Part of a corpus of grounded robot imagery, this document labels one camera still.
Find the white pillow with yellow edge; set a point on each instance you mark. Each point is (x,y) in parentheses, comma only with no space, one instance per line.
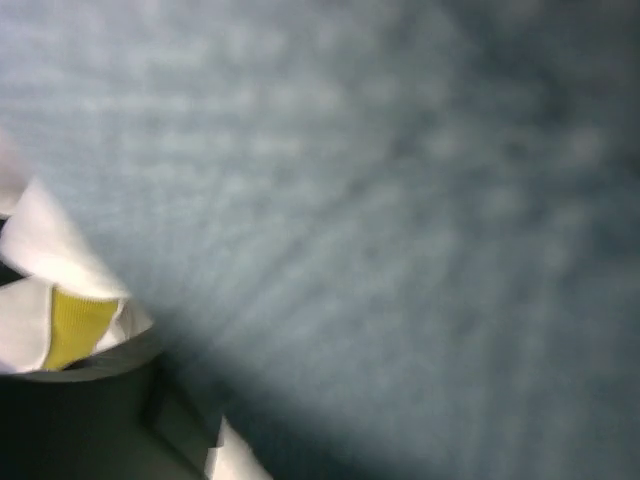
(66,306)

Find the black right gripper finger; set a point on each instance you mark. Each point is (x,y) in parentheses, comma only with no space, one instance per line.
(118,415)

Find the blue-grey fabric pillowcase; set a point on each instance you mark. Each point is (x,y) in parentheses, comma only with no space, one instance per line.
(407,231)

